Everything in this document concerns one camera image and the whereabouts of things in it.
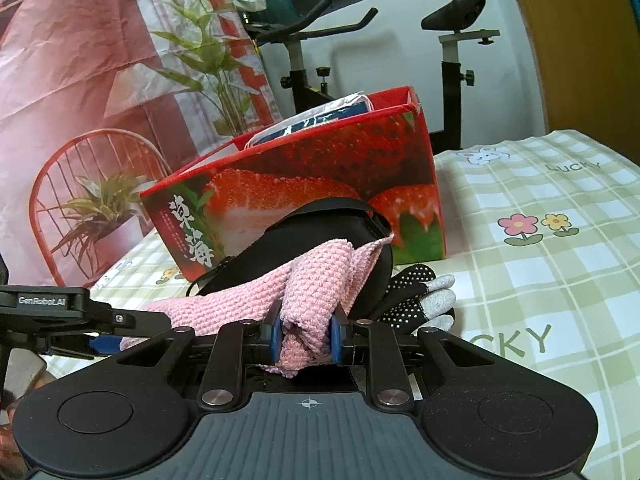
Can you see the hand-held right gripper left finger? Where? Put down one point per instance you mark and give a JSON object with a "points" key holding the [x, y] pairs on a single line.
{"points": [[274, 335]]}

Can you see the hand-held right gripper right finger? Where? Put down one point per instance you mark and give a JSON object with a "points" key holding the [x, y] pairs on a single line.
{"points": [[336, 340]]}

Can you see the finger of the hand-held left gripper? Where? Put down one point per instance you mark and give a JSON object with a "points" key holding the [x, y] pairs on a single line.
{"points": [[105, 346], [135, 322]]}

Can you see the pink knitted cloth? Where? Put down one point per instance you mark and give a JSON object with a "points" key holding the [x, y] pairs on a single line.
{"points": [[320, 280]]}

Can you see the black dotted glove grey fingertips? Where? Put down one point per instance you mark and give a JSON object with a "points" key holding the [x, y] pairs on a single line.
{"points": [[410, 295]]}

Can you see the red strawberry print box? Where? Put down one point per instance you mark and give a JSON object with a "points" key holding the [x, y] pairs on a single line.
{"points": [[300, 180]]}

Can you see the blue and white plastic packet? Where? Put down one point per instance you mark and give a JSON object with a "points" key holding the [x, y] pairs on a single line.
{"points": [[320, 115]]}

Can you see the person's left hand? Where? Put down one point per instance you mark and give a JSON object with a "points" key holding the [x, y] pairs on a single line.
{"points": [[22, 370]]}

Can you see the printed backdrop cloth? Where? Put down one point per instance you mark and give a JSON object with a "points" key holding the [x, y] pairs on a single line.
{"points": [[75, 85]]}

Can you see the black exercise bike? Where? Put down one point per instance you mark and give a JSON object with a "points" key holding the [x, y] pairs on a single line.
{"points": [[452, 90]]}

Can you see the wooden door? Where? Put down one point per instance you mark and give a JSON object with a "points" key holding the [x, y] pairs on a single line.
{"points": [[590, 60]]}

